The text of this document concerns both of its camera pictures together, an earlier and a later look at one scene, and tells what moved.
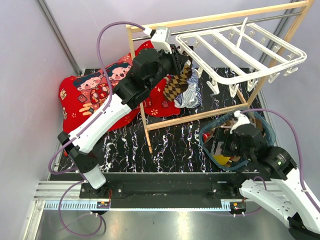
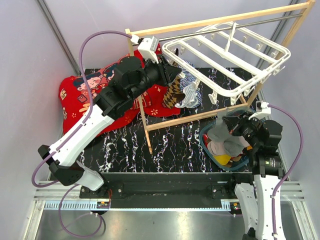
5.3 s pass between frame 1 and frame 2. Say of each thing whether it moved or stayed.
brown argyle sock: moved
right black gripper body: moved
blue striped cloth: stayed
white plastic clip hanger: moved
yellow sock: stayed
